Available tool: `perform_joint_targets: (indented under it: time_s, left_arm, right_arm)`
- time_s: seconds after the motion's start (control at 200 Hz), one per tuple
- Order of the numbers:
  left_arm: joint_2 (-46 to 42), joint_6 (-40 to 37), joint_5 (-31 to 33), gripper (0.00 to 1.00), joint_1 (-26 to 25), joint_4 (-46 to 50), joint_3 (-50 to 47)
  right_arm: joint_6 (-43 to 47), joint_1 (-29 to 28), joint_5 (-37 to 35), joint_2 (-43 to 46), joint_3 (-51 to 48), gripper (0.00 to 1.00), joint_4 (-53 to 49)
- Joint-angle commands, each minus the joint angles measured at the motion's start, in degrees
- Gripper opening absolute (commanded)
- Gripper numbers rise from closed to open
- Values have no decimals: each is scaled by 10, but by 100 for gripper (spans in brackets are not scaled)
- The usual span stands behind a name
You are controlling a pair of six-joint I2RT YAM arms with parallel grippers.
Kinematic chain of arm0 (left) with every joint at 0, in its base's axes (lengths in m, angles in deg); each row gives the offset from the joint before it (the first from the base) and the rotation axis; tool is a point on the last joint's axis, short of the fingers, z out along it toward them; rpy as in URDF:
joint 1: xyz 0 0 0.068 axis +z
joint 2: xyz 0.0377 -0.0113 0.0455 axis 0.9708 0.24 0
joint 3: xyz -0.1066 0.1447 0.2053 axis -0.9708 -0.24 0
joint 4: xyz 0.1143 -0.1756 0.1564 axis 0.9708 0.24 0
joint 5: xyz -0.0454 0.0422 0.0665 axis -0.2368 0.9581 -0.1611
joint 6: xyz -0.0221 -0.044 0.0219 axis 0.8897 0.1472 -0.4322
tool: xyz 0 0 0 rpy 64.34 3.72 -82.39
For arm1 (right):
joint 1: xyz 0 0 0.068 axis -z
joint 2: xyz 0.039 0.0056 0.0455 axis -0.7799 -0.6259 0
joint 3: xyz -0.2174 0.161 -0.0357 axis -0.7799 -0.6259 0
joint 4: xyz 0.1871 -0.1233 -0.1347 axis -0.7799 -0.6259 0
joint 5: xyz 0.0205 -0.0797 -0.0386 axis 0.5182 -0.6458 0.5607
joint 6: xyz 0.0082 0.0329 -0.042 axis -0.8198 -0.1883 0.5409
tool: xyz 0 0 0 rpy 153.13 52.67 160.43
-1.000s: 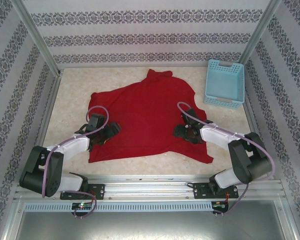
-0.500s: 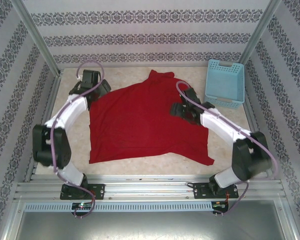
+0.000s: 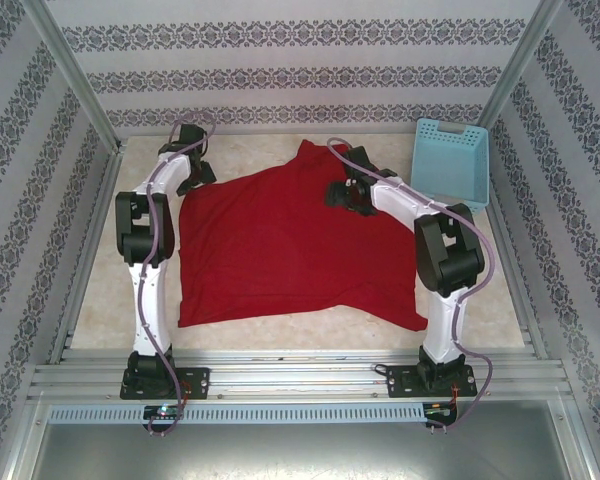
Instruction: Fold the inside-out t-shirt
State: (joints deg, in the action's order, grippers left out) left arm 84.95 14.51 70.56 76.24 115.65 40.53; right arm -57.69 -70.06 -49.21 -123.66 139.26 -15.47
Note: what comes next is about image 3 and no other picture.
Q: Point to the aluminium frame post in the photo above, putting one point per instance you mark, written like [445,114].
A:
[80,80]
[520,60]

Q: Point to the small circuit board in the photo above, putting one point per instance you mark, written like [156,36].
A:
[440,410]
[165,411]

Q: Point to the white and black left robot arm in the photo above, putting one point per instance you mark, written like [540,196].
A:
[150,310]

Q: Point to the aluminium side rail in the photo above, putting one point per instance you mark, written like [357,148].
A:
[91,240]
[507,240]

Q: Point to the aluminium mounting rail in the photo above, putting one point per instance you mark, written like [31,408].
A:
[300,380]

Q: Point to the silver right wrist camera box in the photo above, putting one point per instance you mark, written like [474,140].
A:
[350,183]

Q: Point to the red t-shirt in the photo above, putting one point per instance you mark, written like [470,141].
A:
[280,250]

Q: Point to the grey metal sheet panel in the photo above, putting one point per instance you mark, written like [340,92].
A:
[300,450]

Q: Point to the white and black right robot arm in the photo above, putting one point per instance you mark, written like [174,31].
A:
[440,320]

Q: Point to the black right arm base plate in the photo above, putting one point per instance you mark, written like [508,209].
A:
[397,380]

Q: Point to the light blue plastic basket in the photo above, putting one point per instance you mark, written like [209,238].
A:
[450,160]

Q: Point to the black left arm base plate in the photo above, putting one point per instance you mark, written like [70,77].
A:
[200,382]

